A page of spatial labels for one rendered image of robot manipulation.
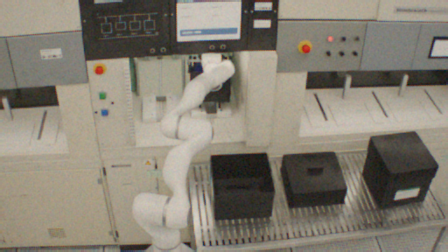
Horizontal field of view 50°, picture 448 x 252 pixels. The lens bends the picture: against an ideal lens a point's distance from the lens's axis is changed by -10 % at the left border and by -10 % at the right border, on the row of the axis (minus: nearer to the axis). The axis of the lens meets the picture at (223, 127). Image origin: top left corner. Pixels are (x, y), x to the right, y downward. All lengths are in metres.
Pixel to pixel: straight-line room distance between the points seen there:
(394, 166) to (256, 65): 0.81
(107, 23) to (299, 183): 1.18
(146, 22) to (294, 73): 0.76
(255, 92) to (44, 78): 1.01
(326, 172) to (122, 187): 1.11
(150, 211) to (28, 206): 1.28
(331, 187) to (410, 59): 0.78
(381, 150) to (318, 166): 0.33
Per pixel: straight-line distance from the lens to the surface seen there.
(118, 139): 2.68
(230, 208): 2.41
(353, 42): 2.52
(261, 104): 2.53
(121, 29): 2.32
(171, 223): 1.96
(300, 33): 2.41
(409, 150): 2.63
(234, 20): 2.32
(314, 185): 2.53
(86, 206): 3.03
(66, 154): 2.77
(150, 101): 2.95
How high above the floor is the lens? 2.61
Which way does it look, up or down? 38 degrees down
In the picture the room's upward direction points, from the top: 2 degrees clockwise
